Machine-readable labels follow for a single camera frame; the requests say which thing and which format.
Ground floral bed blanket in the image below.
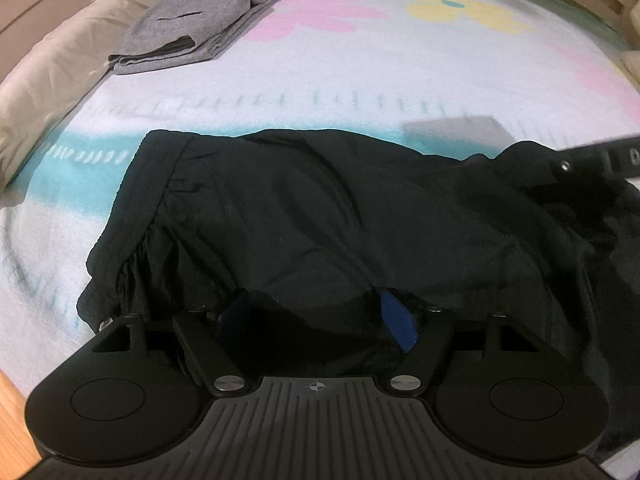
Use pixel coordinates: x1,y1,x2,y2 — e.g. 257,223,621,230
1,0,639,393

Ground beige pillow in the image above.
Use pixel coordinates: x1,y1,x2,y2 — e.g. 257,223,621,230
1,0,160,186

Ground black pants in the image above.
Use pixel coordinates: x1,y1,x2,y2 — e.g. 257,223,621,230
77,130,639,457

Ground folded grey garment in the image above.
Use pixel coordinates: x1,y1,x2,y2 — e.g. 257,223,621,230
108,0,279,75

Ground floral folded quilt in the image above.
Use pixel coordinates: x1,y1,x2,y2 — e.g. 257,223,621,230
620,50,640,82

